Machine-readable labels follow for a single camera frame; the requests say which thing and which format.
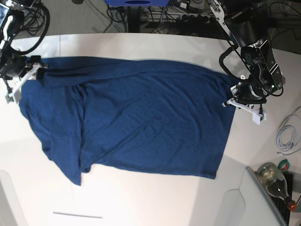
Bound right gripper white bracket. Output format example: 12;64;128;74
0;55;48;104

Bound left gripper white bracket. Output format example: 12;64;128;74
221;81;268;125

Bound dark blue t-shirt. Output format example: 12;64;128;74
19;57;235;185

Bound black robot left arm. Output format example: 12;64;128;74
207;0;285;124

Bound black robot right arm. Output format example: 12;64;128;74
0;0;50;104

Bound green tape roll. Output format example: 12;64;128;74
278;159;290;172

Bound clear glass bottle red cap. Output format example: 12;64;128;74
257;162;297;211

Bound black power strip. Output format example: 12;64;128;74
179;14;214;24

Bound blue plastic crate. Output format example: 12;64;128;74
105;0;169;7

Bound light blue coiled cable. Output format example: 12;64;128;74
275;112;301;155

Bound black coiled floor cables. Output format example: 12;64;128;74
14;0;50;55

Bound black table leg post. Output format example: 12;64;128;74
127;6;142;33

